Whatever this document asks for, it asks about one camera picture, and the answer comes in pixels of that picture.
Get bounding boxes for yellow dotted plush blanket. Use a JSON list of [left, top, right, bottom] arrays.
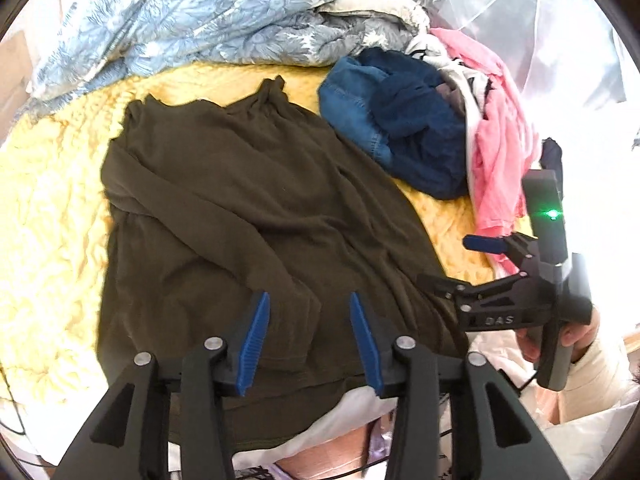
[[0, 62, 534, 461]]

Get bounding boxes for cream sleeve right forearm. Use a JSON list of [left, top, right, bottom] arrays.
[[534, 336, 639, 429]]

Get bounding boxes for black white patterned garment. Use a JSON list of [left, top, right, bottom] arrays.
[[406, 32, 490, 132]]

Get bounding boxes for blue denim jeans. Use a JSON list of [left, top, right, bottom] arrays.
[[318, 48, 469, 200]]

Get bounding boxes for white bed sheet mattress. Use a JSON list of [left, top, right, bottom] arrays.
[[232, 386, 397, 470]]

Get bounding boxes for blue grey floral duvet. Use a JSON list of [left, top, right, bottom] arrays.
[[28, 0, 430, 108]]

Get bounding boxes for pink garment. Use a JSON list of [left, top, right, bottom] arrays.
[[432, 28, 541, 237]]

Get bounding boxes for dark olive long-sleeve shirt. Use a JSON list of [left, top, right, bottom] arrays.
[[95, 75, 469, 453]]

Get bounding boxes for person right hand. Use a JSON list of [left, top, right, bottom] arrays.
[[515, 309, 600, 364]]

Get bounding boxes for white mosquito net tent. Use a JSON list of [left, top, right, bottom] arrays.
[[418, 0, 639, 154]]

